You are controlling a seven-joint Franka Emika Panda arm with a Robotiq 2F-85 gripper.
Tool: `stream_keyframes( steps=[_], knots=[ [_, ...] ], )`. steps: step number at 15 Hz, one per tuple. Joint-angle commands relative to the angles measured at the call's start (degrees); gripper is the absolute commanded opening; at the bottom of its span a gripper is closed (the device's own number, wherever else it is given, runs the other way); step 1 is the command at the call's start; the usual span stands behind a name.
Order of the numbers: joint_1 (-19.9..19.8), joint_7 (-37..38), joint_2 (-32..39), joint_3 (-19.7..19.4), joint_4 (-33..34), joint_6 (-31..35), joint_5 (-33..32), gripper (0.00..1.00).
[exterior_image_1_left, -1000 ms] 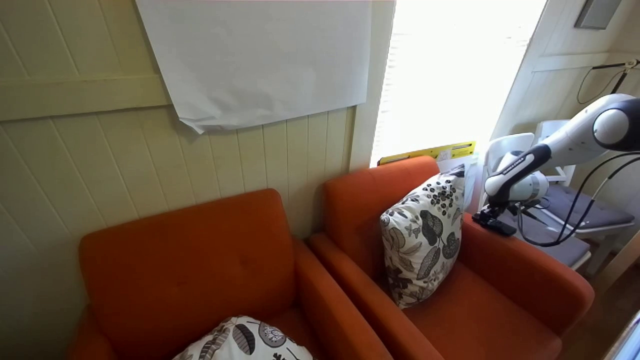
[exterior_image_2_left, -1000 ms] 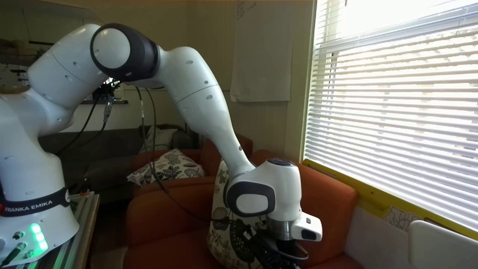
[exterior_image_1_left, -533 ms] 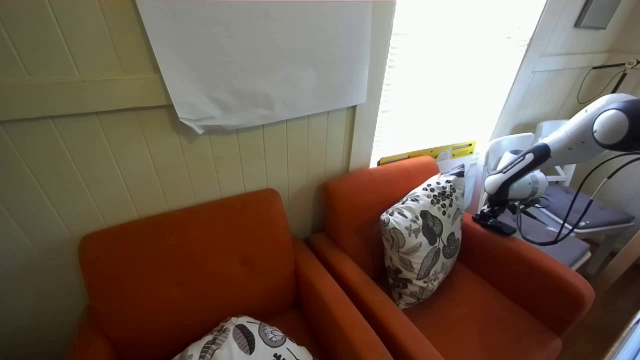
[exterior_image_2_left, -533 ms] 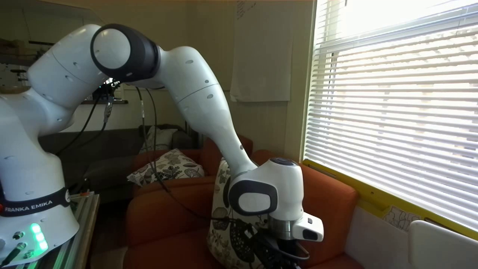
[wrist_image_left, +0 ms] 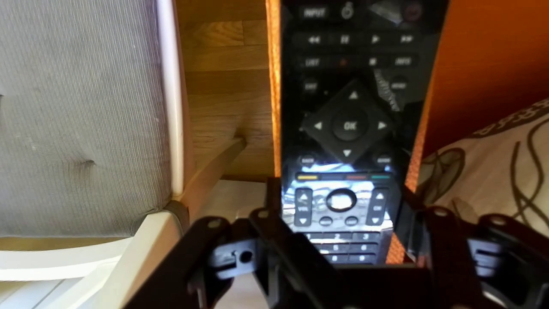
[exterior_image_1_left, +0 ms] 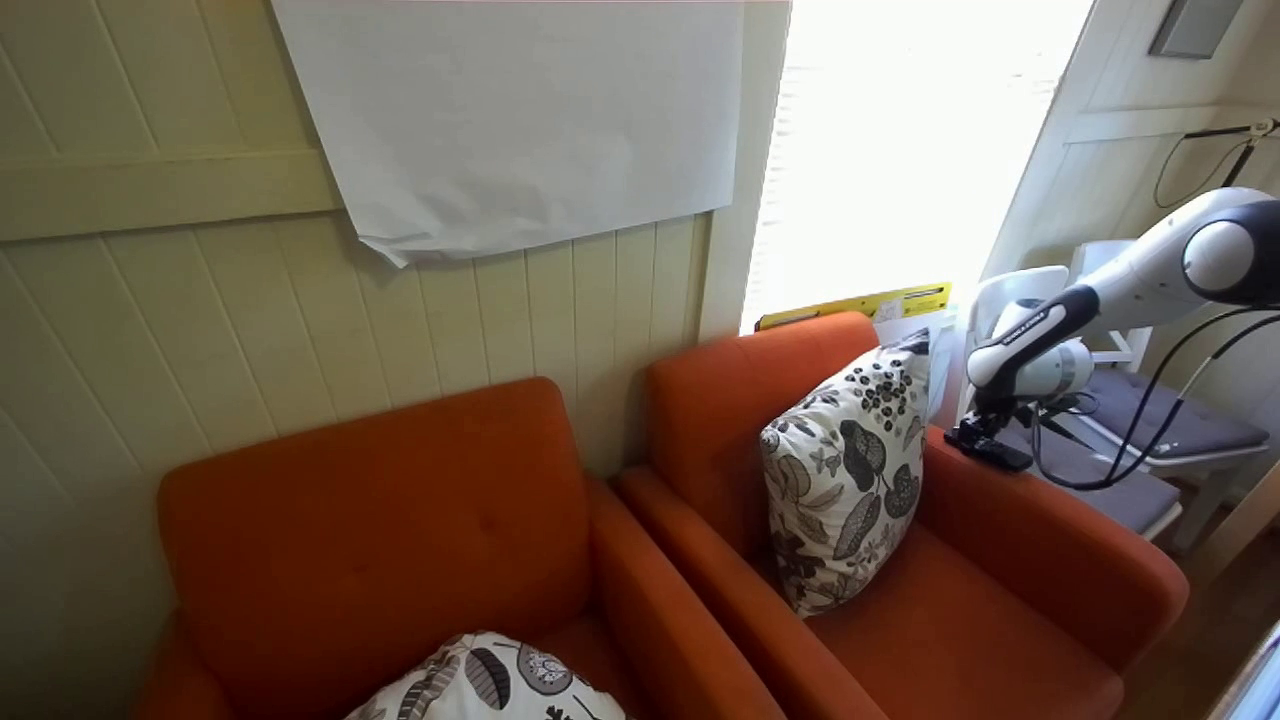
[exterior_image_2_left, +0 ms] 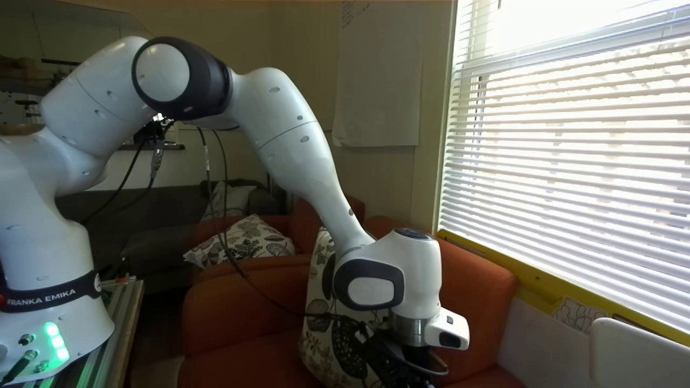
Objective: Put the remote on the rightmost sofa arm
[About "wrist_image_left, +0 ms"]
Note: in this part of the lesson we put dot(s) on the black remote control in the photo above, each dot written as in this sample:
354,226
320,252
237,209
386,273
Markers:
349,107

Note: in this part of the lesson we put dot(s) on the white chair frame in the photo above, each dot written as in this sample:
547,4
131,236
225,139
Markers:
128,257

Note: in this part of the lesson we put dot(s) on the patterned cream cushion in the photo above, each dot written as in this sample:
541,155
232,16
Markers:
493,171

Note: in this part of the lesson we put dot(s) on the grey seat cushion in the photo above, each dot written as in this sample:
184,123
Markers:
81,116

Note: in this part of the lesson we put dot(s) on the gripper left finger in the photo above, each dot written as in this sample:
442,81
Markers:
274,240

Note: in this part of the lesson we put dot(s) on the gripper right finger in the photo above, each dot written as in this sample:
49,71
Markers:
446,257

